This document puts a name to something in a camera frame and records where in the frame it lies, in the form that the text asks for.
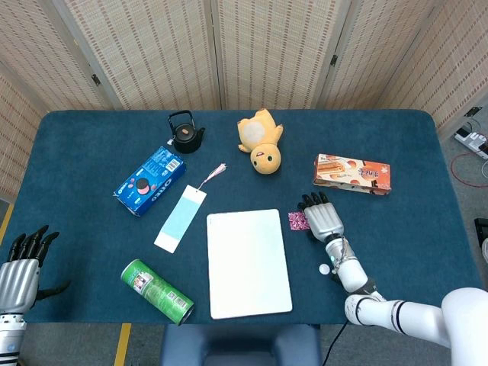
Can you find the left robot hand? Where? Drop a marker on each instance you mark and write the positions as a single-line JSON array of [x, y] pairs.
[[17, 284]]

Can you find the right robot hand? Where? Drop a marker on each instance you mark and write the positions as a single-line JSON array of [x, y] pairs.
[[324, 221]]

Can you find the pink patterned small packet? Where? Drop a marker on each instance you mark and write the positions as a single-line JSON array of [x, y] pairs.
[[296, 222]]

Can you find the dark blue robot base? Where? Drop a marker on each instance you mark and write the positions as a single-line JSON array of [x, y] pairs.
[[240, 345]]

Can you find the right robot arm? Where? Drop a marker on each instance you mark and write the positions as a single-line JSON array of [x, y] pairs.
[[352, 274]]

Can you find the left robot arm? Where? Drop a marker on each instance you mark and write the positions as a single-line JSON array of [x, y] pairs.
[[9, 339]]

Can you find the orange snack box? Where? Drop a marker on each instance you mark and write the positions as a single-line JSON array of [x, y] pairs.
[[352, 173]]

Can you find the white rectangular board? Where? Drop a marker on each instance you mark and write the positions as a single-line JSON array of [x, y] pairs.
[[248, 263]]

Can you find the blue Oreo box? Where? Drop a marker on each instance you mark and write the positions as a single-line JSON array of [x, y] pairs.
[[150, 181]]

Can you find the small white round disc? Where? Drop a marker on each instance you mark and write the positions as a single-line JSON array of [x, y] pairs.
[[323, 269]]

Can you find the blue table cloth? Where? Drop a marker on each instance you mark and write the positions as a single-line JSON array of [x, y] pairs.
[[400, 236]]

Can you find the yellow plush toy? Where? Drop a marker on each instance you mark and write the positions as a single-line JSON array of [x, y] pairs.
[[259, 141]]

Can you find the green chips can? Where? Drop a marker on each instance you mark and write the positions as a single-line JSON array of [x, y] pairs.
[[156, 291]]

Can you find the white blue tasselled bookmark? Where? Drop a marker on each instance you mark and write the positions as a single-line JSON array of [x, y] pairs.
[[179, 219]]

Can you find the black device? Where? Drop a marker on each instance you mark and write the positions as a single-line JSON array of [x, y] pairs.
[[481, 228]]

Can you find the black teapot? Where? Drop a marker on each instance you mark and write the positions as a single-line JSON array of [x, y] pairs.
[[186, 139]]

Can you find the white power strip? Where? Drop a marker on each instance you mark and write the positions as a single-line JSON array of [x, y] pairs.
[[472, 139]]

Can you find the woven folding screen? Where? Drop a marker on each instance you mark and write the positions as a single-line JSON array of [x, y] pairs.
[[152, 57]]

